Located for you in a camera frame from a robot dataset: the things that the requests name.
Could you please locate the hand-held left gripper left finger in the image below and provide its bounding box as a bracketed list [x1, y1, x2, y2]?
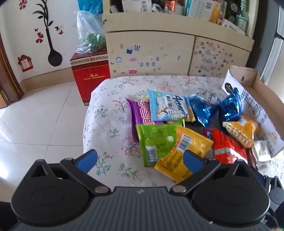
[30, 149, 111, 196]

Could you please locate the black vase wall sticker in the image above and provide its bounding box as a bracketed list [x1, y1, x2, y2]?
[19, 0, 65, 67]

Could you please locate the red snack packet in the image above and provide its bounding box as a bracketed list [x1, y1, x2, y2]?
[212, 128, 248, 165]

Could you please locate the light blue snack packet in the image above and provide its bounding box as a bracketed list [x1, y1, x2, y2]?
[148, 90, 189, 121]

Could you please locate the white teal box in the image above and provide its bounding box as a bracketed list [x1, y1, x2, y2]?
[186, 0, 217, 18]

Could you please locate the pink snack packet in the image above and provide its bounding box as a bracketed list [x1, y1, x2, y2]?
[203, 128, 214, 141]

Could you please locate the yellow box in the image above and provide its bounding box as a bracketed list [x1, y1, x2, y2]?
[209, 4, 222, 24]

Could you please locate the orange yellow snack packet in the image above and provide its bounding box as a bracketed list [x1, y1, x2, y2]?
[222, 115, 261, 148]

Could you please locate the white green box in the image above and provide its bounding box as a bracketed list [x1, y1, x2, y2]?
[222, 19, 245, 36]

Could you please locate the clear plastic bag of greens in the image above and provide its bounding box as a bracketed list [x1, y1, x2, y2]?
[75, 10, 107, 54]

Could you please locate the silver foil snack packet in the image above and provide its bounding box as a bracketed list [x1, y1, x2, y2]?
[252, 140, 272, 169]

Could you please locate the green snack packet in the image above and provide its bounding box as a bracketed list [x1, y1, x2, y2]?
[135, 120, 185, 167]

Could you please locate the yellow barcode snack packet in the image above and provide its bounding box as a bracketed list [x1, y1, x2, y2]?
[155, 125, 214, 183]

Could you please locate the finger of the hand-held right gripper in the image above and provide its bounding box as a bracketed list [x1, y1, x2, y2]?
[256, 172, 284, 215]

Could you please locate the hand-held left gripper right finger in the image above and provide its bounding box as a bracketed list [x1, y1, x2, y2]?
[170, 149, 255, 196]

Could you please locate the blue plastic bag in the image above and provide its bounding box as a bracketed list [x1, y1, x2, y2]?
[78, 0, 103, 14]

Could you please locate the beige cabinet with stickers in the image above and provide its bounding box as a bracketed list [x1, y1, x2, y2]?
[102, 0, 255, 78]

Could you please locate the green glass bottle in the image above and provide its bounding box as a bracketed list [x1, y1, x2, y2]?
[235, 0, 248, 34]

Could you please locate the purple snack packet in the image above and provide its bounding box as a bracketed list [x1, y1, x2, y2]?
[126, 97, 165, 143]

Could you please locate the red gift box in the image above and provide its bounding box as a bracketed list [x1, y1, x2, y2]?
[70, 49, 111, 106]

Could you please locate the blue foil snack packet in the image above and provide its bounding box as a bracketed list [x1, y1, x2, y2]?
[219, 88, 243, 122]
[184, 93, 220, 129]

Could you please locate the brown door frame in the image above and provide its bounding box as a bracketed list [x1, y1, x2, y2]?
[0, 33, 24, 109]

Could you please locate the cardboard box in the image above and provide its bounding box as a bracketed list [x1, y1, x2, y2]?
[222, 65, 284, 157]

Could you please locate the red house wall sticker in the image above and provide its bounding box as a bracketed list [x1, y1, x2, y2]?
[18, 54, 33, 72]

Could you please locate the white carton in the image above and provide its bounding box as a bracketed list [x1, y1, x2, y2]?
[122, 0, 152, 12]

